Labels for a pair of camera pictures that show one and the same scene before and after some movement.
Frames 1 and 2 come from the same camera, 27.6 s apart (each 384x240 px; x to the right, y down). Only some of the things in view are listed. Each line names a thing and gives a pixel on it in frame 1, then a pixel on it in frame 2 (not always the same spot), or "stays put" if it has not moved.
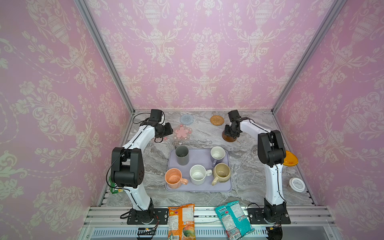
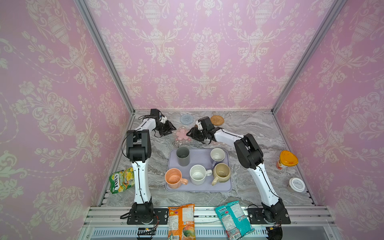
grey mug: [182, 153] stays put
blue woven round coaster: [186, 119] stays put
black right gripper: [228, 132] → [197, 133]
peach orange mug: [173, 178] stays put
